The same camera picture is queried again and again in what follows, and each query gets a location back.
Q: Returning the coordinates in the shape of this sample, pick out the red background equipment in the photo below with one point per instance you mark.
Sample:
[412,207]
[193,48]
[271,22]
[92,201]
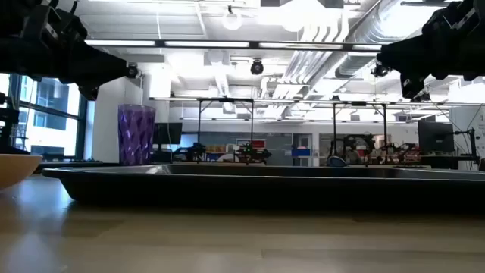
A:
[405,153]

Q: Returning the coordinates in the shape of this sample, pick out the black metal rack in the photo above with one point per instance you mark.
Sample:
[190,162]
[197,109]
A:
[7,121]

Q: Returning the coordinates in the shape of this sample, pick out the black metal frame stand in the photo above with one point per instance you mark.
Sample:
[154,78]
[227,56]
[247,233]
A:
[199,125]
[334,125]

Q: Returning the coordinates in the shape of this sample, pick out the black overhead light bar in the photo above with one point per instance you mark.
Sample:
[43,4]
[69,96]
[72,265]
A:
[254,44]

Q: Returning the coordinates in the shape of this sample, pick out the large black computer monitor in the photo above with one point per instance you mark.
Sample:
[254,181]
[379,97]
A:
[435,136]

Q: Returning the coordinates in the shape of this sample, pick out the black background robot arm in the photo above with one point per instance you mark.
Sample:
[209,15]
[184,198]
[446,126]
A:
[356,146]
[193,151]
[250,153]

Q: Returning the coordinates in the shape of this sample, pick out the black plastic tray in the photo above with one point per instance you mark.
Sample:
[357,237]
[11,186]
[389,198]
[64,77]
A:
[265,189]

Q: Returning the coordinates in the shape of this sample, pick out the black window frame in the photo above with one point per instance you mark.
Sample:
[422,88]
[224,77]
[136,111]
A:
[81,125]

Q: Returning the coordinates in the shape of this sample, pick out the grey rounded chair back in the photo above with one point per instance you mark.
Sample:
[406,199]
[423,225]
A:
[337,162]

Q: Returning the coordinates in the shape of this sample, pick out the silver ventilation duct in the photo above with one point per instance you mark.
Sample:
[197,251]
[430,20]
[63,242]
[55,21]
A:
[360,57]

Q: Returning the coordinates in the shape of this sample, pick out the black ceiling spotlight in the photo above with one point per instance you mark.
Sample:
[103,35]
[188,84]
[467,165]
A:
[380,70]
[257,67]
[425,97]
[132,71]

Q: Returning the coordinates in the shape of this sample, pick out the white round ceiling lamp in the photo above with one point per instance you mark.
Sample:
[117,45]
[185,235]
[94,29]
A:
[232,19]

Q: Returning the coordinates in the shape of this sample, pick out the purple faceted plastic cup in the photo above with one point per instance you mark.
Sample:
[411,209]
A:
[136,132]

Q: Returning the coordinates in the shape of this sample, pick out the blue box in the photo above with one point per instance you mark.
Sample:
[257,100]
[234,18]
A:
[301,152]

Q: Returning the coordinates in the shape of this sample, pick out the small black computer monitor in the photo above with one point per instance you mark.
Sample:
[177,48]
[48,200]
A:
[167,132]

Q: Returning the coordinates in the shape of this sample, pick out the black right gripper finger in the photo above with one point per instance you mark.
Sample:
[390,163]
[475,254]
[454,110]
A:
[409,58]
[412,86]

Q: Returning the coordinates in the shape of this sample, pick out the red sign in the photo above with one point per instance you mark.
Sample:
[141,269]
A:
[257,143]

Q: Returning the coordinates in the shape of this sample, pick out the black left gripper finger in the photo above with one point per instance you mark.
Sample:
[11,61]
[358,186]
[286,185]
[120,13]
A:
[94,70]
[89,92]

